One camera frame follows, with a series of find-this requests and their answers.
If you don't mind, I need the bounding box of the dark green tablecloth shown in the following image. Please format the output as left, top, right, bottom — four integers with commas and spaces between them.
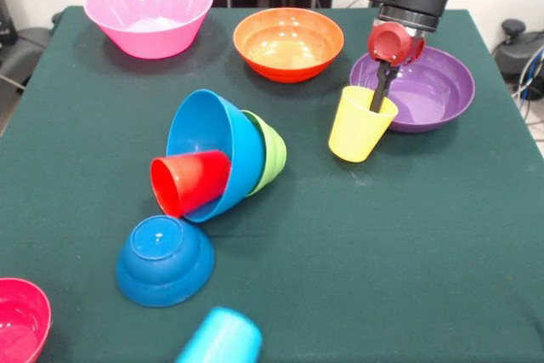
0, 5, 544, 363

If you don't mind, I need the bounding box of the red cup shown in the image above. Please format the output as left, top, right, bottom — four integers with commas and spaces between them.
150, 149, 233, 219

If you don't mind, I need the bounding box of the yellow cup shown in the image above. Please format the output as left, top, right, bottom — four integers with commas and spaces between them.
327, 85, 400, 164

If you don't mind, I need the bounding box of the purple bowl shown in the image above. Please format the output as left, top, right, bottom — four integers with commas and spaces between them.
348, 46, 476, 133

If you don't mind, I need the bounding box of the small crimson bowl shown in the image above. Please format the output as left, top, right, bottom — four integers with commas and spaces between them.
0, 277, 53, 363

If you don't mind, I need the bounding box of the green bowl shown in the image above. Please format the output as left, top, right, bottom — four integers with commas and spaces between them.
241, 110, 288, 197

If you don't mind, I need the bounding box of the light blue cup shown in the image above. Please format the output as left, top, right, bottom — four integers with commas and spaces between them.
174, 306, 264, 363

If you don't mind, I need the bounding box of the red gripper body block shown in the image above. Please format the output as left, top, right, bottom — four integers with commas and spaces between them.
366, 20, 427, 69

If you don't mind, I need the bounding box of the orange bowl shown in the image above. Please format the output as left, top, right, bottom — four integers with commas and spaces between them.
232, 7, 345, 83

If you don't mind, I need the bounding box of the small dark blue bowl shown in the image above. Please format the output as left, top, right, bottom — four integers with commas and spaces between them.
115, 214, 216, 308

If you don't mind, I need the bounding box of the large light blue bowl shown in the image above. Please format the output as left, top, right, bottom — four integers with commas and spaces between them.
165, 88, 267, 224

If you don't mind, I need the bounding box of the large pink bowl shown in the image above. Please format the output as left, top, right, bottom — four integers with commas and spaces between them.
83, 0, 215, 60

